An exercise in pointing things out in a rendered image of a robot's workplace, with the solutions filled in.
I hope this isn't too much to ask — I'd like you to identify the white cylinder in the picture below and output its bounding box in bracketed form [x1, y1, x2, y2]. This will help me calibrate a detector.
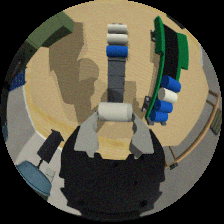
[107, 24, 127, 34]
[98, 102, 133, 122]
[107, 34, 128, 45]
[158, 87, 178, 104]

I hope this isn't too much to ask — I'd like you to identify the blue plastic bar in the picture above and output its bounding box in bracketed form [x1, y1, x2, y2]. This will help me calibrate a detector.
[150, 110, 168, 122]
[161, 75, 181, 93]
[106, 46, 128, 58]
[154, 99, 173, 113]

